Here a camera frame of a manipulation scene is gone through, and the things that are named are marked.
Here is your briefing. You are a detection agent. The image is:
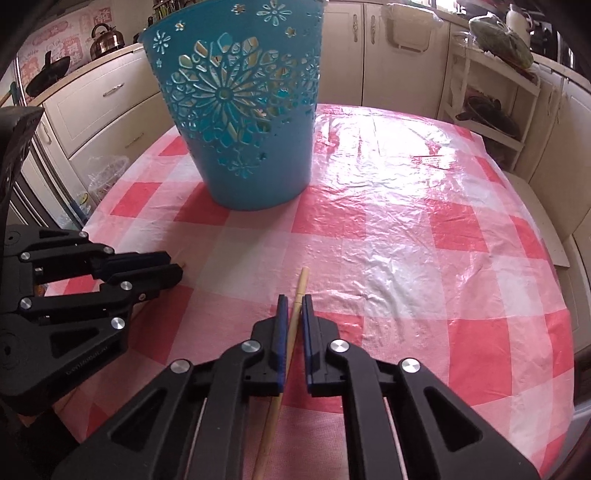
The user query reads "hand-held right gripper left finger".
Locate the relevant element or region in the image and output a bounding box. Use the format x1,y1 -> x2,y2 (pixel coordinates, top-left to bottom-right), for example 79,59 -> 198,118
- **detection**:
51,294 -> 291,480

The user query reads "teal floral cutout plastic basket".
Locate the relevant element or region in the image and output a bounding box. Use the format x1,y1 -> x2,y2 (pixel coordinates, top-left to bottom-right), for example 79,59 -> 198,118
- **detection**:
141,0 -> 326,212

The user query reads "wooden chopstick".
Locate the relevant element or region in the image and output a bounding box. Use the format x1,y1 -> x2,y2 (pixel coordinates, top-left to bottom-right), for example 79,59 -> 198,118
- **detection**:
252,266 -> 309,480

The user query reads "wall utensil rack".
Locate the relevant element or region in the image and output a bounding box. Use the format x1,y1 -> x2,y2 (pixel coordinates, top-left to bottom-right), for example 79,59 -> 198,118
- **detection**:
147,0 -> 199,26

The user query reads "white hanging door bin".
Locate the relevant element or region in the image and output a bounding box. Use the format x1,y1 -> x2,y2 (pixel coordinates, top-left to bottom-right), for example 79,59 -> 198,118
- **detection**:
385,2 -> 444,54

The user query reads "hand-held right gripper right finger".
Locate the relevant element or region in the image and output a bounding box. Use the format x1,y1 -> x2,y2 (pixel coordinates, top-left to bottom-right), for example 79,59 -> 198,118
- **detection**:
302,294 -> 541,480

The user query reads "cream long door cabinet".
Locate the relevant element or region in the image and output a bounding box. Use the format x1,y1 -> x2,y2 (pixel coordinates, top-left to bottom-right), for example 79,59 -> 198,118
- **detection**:
318,0 -> 467,121

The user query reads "beige board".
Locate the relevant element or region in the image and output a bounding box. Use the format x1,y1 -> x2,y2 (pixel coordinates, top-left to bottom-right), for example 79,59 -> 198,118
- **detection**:
503,171 -> 573,269

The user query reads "black wok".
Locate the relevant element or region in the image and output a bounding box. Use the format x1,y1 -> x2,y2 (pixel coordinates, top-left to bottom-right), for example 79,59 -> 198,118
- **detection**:
25,51 -> 72,97

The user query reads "cream two-drawer cabinet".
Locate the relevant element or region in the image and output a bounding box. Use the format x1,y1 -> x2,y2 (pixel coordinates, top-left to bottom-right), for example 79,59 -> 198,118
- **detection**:
28,44 -> 183,204

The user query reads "white tiered rack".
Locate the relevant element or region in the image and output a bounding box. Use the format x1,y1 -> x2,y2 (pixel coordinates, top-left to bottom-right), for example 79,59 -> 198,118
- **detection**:
443,44 -> 542,171

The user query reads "pink patterned wall sticker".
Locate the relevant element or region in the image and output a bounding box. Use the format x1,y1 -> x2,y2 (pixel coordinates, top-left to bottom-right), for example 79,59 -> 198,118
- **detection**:
16,4 -> 114,84

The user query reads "white thermos jug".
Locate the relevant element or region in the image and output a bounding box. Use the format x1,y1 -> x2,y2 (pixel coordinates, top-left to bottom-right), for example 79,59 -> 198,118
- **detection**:
505,4 -> 531,44

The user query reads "metal bowl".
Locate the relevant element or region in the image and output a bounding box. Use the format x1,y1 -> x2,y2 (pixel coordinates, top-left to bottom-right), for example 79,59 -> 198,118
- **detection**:
457,95 -> 520,139

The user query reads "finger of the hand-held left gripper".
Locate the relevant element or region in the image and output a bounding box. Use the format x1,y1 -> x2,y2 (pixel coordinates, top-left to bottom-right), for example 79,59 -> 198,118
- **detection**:
18,264 -> 184,363
7,227 -> 172,283

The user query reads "waste bin with plastic bag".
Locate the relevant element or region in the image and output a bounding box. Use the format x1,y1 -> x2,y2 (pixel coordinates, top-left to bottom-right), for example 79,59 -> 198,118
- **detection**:
83,154 -> 131,217

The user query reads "metal whistling kettle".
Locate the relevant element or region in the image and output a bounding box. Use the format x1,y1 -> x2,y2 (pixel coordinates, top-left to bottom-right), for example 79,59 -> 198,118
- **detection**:
89,23 -> 125,60

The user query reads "bag of green vegetables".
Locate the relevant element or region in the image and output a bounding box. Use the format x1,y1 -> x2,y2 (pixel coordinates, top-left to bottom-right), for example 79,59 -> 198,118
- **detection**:
468,16 -> 534,69

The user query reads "red checked plastic tablecloth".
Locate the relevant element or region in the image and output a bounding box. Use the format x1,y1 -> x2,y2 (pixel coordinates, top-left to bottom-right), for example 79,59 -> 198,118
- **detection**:
46,104 -> 575,480

